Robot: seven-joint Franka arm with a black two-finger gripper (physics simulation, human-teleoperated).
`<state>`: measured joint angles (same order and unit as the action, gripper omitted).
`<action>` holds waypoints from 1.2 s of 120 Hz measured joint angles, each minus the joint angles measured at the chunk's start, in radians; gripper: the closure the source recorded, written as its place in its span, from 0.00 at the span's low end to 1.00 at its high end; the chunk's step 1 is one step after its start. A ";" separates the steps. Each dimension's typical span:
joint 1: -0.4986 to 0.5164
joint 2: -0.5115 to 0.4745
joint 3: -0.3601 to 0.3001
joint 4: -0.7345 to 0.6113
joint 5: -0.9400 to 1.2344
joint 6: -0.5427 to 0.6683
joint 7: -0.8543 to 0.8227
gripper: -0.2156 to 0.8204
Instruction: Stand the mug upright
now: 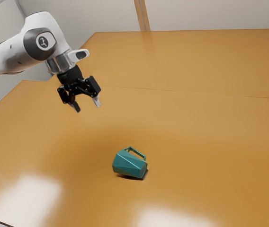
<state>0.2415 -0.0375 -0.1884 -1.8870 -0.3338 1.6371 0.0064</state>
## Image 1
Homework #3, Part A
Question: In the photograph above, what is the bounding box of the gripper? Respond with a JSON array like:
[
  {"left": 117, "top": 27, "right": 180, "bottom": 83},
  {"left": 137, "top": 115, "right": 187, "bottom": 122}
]
[{"left": 56, "top": 66, "right": 102, "bottom": 113}]

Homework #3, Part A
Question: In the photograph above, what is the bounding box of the teal faceted mug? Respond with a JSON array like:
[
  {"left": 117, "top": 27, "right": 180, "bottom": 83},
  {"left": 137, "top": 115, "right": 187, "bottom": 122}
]
[{"left": 112, "top": 146, "right": 148, "bottom": 180}]

